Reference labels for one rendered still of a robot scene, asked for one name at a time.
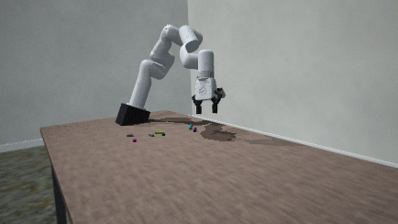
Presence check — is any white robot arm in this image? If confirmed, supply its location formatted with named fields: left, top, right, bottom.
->
left=127, top=25, right=215, bottom=110

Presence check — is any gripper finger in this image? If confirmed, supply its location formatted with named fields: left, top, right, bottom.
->
left=211, top=90, right=222, bottom=113
left=192, top=95, right=203, bottom=114

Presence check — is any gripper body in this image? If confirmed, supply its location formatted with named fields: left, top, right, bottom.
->
left=195, top=77, right=217, bottom=101

